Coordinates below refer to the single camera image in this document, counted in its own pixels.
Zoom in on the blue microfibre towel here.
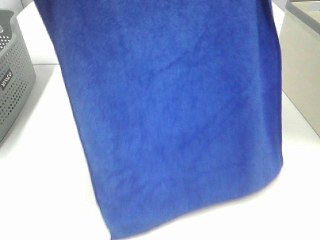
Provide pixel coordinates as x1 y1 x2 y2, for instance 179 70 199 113
35 0 283 240

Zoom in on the grey perforated plastic basket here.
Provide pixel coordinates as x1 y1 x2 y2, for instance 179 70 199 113
0 9 37 141

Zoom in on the beige box with grey rim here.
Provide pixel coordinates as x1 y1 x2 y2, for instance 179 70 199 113
279 0 320 134

